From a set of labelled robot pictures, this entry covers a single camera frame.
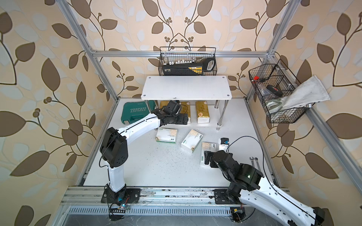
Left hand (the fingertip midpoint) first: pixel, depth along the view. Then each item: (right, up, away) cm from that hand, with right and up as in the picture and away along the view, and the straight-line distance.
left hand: (184, 119), depth 88 cm
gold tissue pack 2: (+12, +4, +5) cm, 14 cm away
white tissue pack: (-12, -11, +5) cm, 17 cm away
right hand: (+15, -18, -14) cm, 27 cm away
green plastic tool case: (-40, +5, +19) cm, 44 cm away
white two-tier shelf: (+18, +17, -10) cm, 27 cm away
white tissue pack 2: (+5, -14, +3) cm, 15 cm away
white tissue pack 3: (+14, -17, -1) cm, 22 cm away
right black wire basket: (+54, +23, -3) cm, 59 cm away
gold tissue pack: (-16, +11, +14) cm, 24 cm away
